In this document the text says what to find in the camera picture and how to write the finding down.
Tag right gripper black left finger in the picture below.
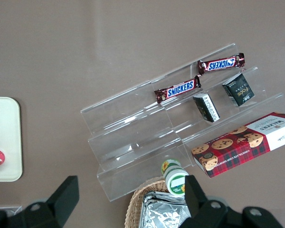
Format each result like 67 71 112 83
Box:
21 175 80 228

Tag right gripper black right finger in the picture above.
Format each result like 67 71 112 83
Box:
182 175 228 228

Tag oval wicker basket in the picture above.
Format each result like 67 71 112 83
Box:
124 179 188 228

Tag cream plastic tray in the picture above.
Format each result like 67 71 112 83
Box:
0 96 23 182

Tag silver foil packets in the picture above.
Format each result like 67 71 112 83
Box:
140 198 192 228

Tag green white yogurt bottle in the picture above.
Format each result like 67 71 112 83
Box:
161 158 190 197

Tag aluminium foil container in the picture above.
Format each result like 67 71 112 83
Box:
142 191 188 207

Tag clear acrylic bottle rack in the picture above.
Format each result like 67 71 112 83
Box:
0 206 22 216

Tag Walkers tartan cookie box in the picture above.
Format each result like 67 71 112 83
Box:
191 112 285 179

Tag clear acrylic stepped stand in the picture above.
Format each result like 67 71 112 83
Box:
80 42 285 202

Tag small black carton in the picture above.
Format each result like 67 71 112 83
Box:
222 73 256 107
192 93 221 123

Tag Snickers chocolate bar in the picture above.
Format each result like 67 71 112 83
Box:
153 75 202 104
197 52 246 76

